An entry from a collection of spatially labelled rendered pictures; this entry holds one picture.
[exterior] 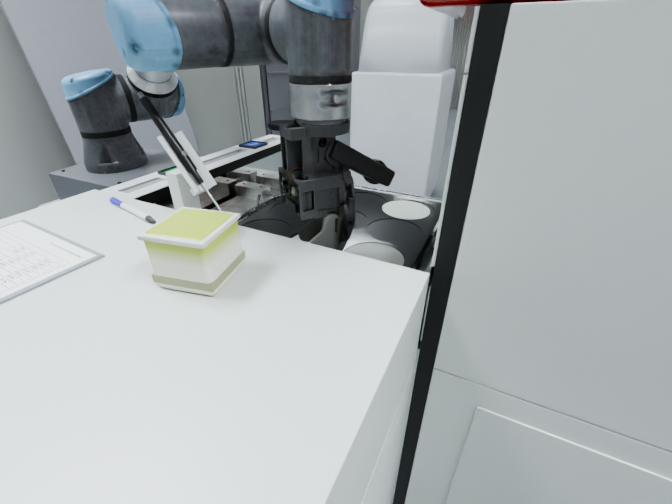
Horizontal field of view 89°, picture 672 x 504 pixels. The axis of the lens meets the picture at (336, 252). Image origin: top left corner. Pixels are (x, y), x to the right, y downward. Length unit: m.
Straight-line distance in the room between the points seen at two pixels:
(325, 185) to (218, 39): 0.20
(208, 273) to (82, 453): 0.17
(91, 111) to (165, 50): 0.64
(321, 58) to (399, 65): 2.31
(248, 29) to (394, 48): 2.31
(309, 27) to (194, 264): 0.27
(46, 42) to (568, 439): 3.07
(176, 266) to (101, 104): 0.73
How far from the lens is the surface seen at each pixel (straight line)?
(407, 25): 2.76
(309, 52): 0.42
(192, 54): 0.46
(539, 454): 0.58
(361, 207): 0.74
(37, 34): 3.04
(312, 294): 0.37
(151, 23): 0.44
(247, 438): 0.27
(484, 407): 0.54
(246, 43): 0.48
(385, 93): 2.71
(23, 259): 0.57
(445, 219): 0.38
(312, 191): 0.45
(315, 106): 0.42
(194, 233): 0.37
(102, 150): 1.09
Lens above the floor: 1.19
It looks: 31 degrees down
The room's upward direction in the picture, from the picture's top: straight up
